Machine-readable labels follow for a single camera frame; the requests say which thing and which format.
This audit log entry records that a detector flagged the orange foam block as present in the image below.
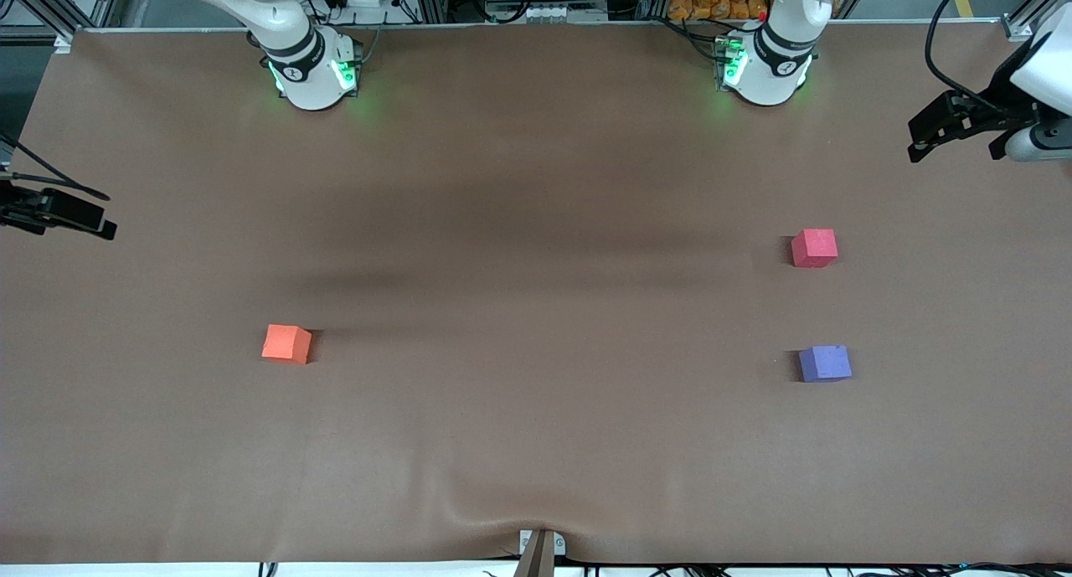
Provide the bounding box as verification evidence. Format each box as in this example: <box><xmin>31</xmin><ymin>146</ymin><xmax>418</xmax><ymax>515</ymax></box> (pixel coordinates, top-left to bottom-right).
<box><xmin>261</xmin><ymin>324</ymin><xmax>313</xmax><ymax>365</ymax></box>

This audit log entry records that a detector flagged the red foam block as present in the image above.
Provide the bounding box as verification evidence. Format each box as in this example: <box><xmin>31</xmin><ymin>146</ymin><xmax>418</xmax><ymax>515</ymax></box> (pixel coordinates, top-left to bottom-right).
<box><xmin>791</xmin><ymin>229</ymin><xmax>838</xmax><ymax>269</ymax></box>

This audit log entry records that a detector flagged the purple foam block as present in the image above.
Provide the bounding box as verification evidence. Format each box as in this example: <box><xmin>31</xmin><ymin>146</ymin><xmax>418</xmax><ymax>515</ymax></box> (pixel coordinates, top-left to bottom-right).
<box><xmin>798</xmin><ymin>345</ymin><xmax>853</xmax><ymax>384</ymax></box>

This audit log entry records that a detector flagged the brown table cover mat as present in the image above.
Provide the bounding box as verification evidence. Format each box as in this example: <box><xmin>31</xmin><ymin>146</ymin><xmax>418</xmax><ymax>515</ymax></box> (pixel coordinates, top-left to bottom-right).
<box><xmin>0</xmin><ymin>23</ymin><xmax>1072</xmax><ymax>566</ymax></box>

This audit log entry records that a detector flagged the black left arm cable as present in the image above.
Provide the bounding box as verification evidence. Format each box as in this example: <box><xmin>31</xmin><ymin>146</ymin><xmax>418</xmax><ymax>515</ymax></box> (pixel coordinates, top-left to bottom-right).
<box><xmin>924</xmin><ymin>0</ymin><xmax>1006</xmax><ymax>100</ymax></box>

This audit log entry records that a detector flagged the metal clamp bracket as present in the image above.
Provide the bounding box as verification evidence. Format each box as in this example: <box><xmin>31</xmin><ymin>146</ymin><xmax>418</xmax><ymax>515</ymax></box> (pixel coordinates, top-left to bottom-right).
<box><xmin>513</xmin><ymin>528</ymin><xmax>567</xmax><ymax>577</ymax></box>

